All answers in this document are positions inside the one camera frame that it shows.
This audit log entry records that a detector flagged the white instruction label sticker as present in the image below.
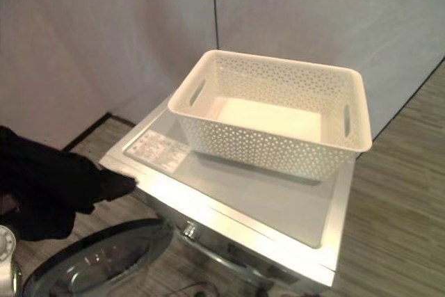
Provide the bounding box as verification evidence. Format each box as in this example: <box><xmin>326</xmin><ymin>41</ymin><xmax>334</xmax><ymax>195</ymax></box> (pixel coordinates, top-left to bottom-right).
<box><xmin>125</xmin><ymin>130</ymin><xmax>185</xmax><ymax>172</ymax></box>

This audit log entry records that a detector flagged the black baseboard strip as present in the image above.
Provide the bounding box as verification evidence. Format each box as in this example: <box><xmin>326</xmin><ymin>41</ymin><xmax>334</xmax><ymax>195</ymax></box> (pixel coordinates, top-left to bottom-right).
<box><xmin>62</xmin><ymin>112</ymin><xmax>137</xmax><ymax>152</ymax></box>

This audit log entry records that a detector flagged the white perforated plastic laundry basket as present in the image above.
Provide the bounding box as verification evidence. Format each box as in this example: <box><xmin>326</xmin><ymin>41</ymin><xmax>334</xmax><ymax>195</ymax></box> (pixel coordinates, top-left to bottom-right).
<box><xmin>167</xmin><ymin>49</ymin><xmax>373</xmax><ymax>185</ymax></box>

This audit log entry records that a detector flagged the round glass washer door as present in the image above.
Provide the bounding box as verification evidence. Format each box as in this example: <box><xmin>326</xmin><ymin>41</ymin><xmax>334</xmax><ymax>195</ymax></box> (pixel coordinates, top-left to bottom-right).
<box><xmin>24</xmin><ymin>218</ymin><xmax>175</xmax><ymax>297</ymax></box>

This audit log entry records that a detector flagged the black garment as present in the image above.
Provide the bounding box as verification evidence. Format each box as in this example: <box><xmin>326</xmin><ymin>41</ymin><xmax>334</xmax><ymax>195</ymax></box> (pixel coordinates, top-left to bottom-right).
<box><xmin>0</xmin><ymin>125</ymin><xmax>137</xmax><ymax>242</ymax></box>

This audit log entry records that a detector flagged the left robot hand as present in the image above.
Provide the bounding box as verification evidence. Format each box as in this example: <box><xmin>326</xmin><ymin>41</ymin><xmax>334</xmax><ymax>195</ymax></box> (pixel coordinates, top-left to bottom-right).
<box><xmin>0</xmin><ymin>193</ymin><xmax>21</xmax><ymax>215</ymax></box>

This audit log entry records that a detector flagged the silver front-load washing machine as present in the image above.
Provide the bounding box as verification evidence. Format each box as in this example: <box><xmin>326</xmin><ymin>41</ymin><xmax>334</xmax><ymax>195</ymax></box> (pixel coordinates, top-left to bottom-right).
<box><xmin>98</xmin><ymin>104</ymin><xmax>355</xmax><ymax>297</ymax></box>

